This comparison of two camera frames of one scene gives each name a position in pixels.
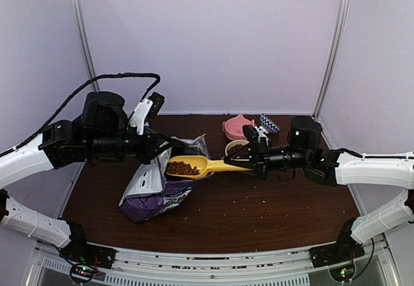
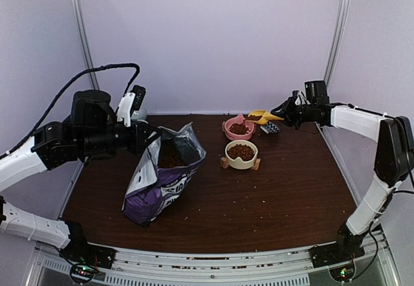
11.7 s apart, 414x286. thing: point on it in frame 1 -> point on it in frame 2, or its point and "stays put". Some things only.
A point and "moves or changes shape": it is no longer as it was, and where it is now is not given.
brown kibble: x=182 y=168 -> x=254 y=117
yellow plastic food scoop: x=195 y=166 -> x=266 y=117
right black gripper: x=261 y=163 -> x=286 y=107
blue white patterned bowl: x=266 y=123 stays put
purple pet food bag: x=151 y=191 moves or changes shape
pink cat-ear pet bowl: x=233 y=127 stays put
